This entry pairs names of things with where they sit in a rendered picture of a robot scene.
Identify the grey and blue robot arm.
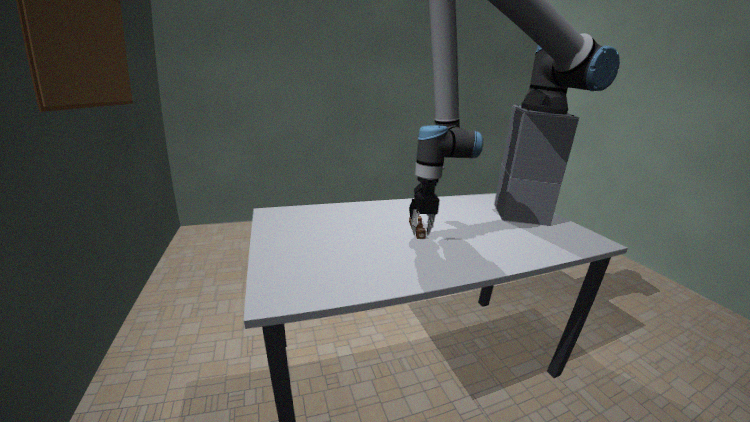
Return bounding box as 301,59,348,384
415,0,620,180

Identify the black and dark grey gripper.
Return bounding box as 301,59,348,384
409,177,440,236

